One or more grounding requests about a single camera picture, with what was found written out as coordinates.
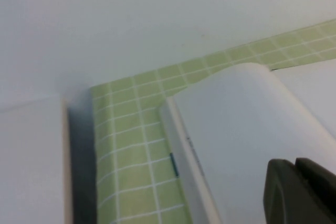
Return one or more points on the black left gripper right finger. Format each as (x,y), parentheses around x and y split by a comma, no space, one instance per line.
(323,197)

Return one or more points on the green checked tablecloth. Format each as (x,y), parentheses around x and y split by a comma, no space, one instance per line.
(126,134)

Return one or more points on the white board with beige edge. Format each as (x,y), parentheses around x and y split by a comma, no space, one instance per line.
(31,161)

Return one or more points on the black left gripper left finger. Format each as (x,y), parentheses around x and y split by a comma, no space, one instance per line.
(283,197)

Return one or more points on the white hardcover book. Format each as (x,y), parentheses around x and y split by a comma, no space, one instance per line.
(236,119)

